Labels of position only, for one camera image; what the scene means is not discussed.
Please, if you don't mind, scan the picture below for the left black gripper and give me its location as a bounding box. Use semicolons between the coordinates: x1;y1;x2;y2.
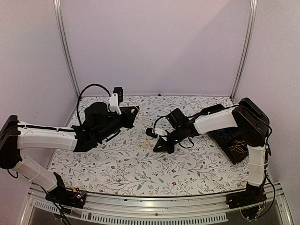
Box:
97;106;139;142

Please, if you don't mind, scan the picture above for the yellow cable bundle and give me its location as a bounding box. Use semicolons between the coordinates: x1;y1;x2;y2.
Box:
135;138;154;150

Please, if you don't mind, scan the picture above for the blue cable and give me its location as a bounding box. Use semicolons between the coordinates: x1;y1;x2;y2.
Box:
217;128;233;139

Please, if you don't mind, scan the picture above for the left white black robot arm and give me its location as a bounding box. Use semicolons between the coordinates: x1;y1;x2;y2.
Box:
0;102;140;203

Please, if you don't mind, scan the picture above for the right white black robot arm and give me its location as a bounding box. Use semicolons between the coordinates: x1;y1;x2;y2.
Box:
152;97;272;204

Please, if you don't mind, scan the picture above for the floral patterned table mat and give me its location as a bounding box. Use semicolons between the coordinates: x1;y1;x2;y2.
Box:
45;95;269;197

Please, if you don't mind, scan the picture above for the black three-compartment tray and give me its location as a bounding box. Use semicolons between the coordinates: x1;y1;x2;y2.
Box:
208;127;248;165

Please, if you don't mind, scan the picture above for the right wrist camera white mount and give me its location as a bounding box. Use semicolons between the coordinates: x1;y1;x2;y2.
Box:
146;127;168;138

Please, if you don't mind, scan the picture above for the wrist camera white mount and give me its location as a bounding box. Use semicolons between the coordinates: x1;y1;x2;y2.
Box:
108;87;123;115
146;127;168;138

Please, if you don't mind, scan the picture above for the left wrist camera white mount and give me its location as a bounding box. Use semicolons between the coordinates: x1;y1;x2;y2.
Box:
108;87;123;115

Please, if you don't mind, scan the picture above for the right arm black sleeved cable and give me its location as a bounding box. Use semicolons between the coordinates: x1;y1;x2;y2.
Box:
152;115;171;132

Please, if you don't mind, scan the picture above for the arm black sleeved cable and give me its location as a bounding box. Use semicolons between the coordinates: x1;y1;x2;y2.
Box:
76;83;112;125
152;115;171;132

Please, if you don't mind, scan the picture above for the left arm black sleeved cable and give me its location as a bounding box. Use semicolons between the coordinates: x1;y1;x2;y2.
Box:
76;83;112;125

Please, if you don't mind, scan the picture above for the aluminium front rail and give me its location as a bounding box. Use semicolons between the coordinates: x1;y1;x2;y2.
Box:
20;182;294;225

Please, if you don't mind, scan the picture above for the left aluminium frame post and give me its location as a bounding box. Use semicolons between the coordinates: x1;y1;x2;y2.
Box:
53;0;80;97

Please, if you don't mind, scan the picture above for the aluminium frame post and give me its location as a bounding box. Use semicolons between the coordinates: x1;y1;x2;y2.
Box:
230;0;257;101
53;0;80;97

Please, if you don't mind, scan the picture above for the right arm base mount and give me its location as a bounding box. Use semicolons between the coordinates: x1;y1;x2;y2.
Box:
225;189;267;220

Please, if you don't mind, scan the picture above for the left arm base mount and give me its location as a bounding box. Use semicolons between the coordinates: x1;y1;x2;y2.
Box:
45;172;86;209

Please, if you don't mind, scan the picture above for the right aluminium frame post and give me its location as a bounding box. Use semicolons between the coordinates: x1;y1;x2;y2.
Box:
230;0;257;101

